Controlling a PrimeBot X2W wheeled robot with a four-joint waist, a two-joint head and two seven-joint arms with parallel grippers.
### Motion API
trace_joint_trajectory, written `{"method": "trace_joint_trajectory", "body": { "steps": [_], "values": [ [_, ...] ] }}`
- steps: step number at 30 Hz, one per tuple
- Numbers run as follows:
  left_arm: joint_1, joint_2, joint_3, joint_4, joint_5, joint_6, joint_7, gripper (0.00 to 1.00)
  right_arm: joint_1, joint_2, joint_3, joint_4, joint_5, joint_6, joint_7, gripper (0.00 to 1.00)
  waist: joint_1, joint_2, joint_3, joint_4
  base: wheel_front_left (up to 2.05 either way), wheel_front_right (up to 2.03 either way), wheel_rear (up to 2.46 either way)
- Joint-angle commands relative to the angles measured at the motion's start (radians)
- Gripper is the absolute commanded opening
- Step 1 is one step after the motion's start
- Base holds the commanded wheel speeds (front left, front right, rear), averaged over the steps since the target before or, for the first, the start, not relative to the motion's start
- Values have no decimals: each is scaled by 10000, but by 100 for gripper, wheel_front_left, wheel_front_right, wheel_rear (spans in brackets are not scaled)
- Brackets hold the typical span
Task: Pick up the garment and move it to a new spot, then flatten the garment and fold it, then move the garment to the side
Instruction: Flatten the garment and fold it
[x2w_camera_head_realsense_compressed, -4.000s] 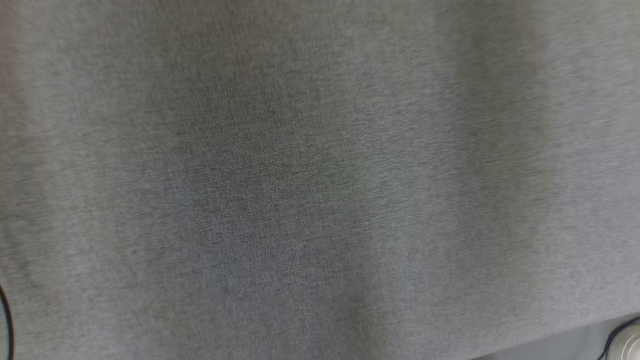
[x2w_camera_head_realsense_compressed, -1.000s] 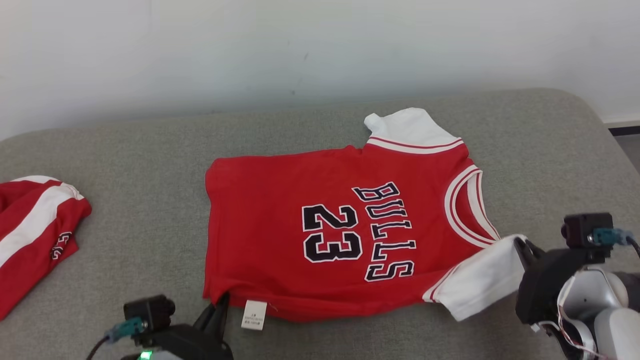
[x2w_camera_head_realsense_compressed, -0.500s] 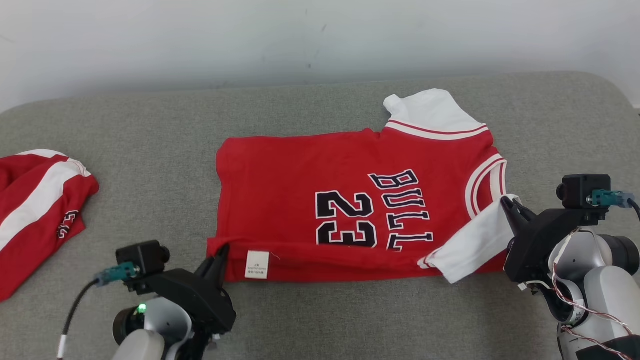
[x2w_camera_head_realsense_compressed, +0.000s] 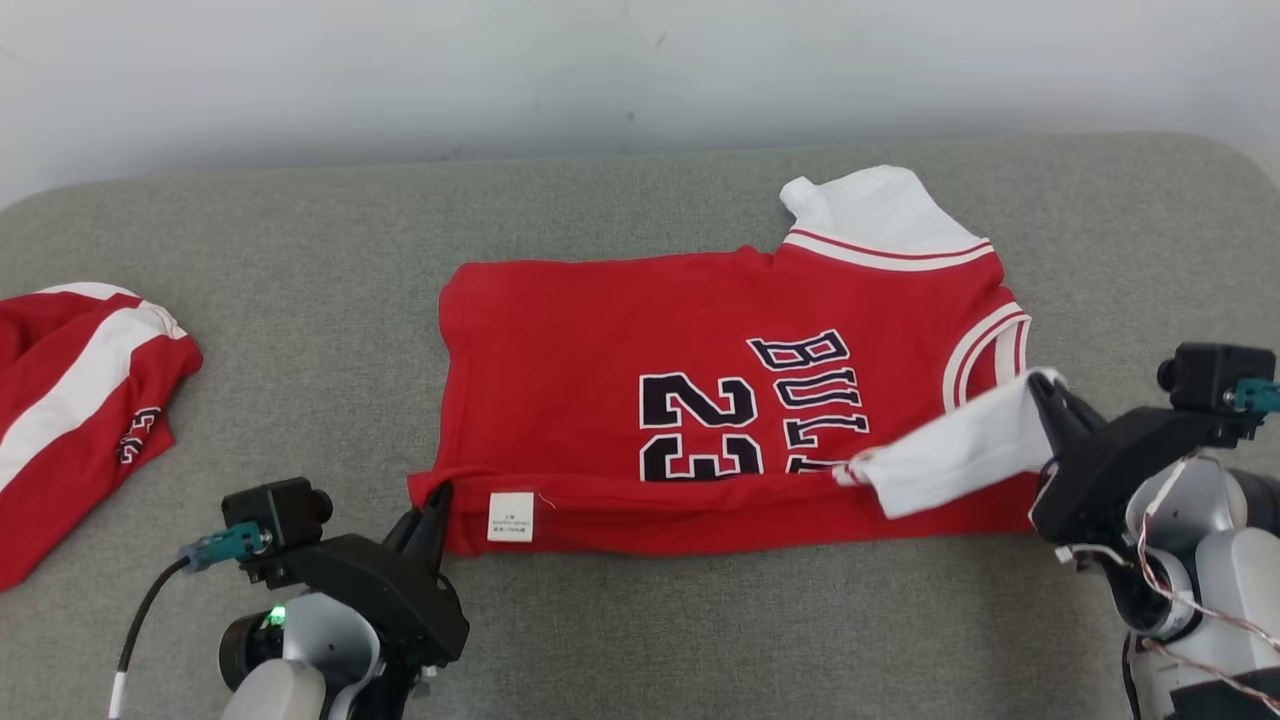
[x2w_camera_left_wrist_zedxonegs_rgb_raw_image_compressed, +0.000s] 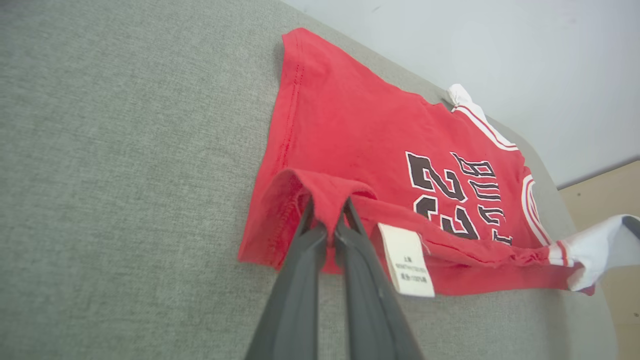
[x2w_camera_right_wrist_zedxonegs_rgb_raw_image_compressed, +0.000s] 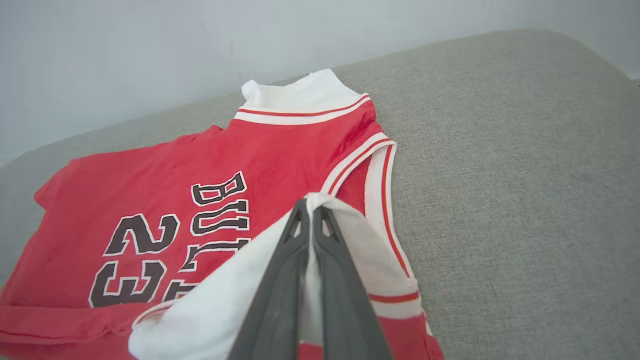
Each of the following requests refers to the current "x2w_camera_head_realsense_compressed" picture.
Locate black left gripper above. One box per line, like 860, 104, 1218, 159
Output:
245, 482, 471, 673

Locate grey fabric sofa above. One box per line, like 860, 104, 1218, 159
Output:
0, 133, 1280, 720

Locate red shorts white stripe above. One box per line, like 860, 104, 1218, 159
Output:
0, 282, 204, 593

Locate red basketball jersey white sleeves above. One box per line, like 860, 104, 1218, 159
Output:
407, 165, 1063, 558

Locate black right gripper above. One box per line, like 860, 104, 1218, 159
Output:
1028, 371, 1247, 547

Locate left camera cable teal plug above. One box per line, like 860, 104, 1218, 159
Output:
108, 525, 273, 720

